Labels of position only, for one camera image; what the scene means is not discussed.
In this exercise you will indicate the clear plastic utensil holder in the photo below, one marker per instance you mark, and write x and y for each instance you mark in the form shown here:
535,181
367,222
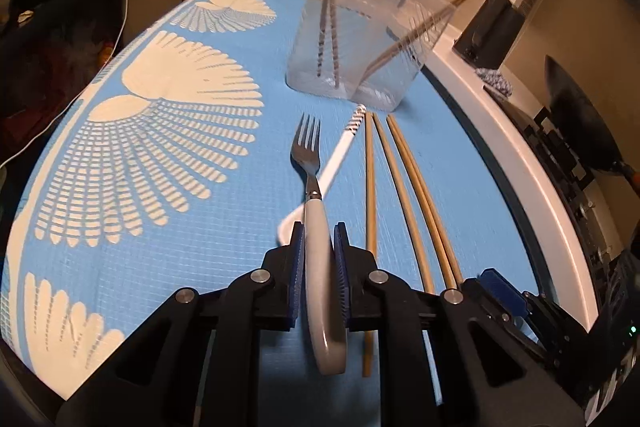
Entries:
350,57

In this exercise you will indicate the black wok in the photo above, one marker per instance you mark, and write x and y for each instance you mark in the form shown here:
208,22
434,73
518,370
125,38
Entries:
585,127

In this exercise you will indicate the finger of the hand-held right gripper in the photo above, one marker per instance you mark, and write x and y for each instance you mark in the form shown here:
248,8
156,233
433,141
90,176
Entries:
502,294

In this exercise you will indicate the blue white dishcloth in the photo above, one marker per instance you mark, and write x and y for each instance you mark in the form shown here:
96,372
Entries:
495,79

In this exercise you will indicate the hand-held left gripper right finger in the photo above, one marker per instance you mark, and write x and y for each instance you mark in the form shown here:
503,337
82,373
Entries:
341,277

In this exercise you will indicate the black electric kettle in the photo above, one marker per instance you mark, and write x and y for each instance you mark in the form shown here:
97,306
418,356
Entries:
492,29

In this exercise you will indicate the blue white patterned tablecloth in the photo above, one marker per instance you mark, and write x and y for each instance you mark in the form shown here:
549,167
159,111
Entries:
200,187

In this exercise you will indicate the dark red bag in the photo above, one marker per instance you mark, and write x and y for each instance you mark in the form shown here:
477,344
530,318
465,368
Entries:
50,67

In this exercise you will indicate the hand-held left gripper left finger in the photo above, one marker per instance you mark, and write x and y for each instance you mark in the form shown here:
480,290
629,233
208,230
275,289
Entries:
295,267

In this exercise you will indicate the black gas stove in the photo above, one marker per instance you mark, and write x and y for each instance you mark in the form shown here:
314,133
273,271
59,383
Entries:
565,142

